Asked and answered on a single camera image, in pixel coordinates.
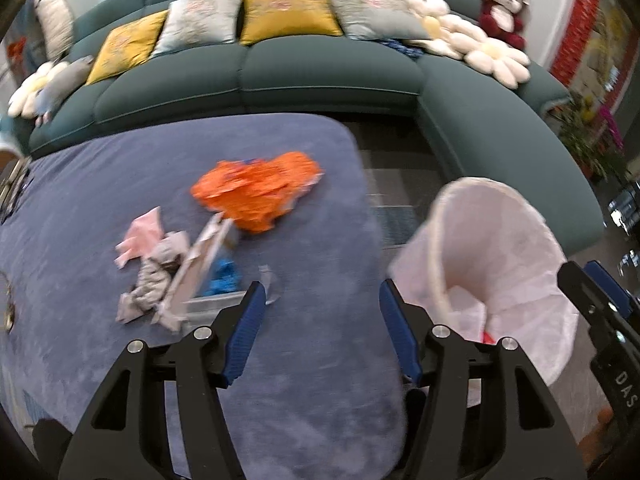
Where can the blue patterned cloth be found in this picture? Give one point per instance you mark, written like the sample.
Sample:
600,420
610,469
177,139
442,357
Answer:
402,49

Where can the blue crumpled wrapper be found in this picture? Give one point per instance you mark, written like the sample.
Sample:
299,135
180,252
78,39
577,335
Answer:
222,277

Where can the red monkey plush toy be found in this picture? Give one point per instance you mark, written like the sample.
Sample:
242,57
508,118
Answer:
500,15

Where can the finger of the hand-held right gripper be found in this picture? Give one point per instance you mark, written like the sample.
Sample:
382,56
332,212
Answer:
580,287
612,290

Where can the grey embroidered cushion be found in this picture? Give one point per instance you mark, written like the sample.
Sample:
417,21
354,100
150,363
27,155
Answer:
200,20
370,12

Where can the green sofa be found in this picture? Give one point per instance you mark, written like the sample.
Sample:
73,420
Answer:
325,75

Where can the grey plush toy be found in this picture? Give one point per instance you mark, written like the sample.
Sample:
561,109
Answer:
67,80

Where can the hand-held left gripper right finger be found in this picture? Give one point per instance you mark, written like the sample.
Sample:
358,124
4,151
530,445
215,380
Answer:
400,332

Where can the dark shiny object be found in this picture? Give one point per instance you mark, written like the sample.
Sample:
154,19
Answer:
622,207

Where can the potted plant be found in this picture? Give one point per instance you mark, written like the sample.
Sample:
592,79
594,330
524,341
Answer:
582,140

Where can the clear plastic box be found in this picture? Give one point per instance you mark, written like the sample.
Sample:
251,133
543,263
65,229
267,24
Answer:
197,265

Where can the white daisy cushion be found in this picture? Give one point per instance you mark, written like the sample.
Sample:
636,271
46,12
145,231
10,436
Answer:
450,25
497,57
27,90

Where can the white lined waste bin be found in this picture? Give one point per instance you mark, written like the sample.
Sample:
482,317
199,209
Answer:
500,250

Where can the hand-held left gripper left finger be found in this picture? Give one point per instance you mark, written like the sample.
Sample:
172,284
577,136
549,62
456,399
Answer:
246,330

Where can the pink paper sheet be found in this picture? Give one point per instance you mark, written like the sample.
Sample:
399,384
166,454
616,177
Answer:
142,232

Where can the grey crumpled paper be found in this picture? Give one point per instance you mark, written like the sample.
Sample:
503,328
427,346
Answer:
155,272

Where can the yellow cushion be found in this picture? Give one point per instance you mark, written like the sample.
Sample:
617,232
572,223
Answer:
125,45
290,12

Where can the red wall decoration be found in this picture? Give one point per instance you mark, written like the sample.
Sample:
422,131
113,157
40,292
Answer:
582,20

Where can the white plush toy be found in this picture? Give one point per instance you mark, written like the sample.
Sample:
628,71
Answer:
52,20

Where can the orange plastic bag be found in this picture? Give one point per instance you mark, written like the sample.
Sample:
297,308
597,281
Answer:
250,190

